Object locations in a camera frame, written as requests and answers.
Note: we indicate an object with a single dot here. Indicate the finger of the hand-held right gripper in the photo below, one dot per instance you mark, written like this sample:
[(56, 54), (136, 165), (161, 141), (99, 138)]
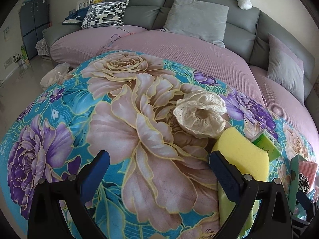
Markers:
[(304, 201), (302, 227)]

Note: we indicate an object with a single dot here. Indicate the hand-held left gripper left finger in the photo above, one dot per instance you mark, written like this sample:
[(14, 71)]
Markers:
[(96, 176)]

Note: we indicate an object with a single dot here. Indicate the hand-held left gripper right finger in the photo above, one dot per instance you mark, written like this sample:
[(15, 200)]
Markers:
[(224, 174)]

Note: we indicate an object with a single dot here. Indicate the leopard print cloth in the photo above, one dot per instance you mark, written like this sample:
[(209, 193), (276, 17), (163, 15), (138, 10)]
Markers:
[(302, 181)]

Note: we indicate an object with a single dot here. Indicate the yellow and green sponge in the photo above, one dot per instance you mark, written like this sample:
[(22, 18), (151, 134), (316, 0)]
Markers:
[(239, 149)]

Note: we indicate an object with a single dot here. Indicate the teal box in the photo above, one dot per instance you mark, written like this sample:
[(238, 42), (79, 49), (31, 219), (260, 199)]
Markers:
[(295, 171)]

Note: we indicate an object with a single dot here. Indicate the light green cloth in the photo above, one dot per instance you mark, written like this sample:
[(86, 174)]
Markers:
[(226, 211)]

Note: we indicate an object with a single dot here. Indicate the green tissue pack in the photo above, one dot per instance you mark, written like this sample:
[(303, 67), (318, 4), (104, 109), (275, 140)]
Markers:
[(264, 143)]

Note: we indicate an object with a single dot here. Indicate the pink wavy towel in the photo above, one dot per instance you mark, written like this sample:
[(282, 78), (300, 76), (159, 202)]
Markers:
[(310, 169)]

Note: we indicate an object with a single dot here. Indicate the floral blanket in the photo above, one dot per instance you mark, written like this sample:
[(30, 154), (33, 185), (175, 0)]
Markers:
[(62, 119)]

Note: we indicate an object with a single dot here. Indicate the cream lace scrunchie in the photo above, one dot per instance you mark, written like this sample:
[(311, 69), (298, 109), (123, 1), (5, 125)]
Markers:
[(189, 114)]

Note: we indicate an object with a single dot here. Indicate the white basket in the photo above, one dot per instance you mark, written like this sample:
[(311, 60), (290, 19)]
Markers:
[(53, 76)]

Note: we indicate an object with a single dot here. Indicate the grey and pink pillow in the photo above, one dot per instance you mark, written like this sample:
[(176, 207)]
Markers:
[(284, 67)]

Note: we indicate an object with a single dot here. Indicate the pink sofa cover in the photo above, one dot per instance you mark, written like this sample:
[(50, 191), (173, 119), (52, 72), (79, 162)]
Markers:
[(187, 52)]

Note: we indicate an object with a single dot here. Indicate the patterned cloth bundle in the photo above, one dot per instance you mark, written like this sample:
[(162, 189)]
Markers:
[(42, 49)]

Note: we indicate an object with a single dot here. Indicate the green cartons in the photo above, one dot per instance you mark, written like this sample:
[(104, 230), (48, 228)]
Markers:
[(23, 56)]

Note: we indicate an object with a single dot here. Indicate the grey square pillow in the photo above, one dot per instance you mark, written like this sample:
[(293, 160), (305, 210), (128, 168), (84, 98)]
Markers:
[(197, 20)]

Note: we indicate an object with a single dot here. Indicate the blue pillow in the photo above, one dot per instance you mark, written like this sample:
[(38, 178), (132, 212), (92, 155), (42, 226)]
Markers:
[(73, 17)]

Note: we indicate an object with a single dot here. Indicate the black and white patterned pillow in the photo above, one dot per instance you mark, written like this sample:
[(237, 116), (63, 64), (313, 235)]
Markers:
[(104, 13)]

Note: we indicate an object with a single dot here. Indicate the dark grey cabinet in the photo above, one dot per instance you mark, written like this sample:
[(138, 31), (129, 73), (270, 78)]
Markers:
[(32, 25)]

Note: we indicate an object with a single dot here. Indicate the grey sofa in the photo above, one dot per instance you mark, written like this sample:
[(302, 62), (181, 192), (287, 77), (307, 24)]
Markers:
[(147, 15)]

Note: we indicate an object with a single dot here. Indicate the books behind pillows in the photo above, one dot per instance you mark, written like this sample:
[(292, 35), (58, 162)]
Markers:
[(84, 3)]

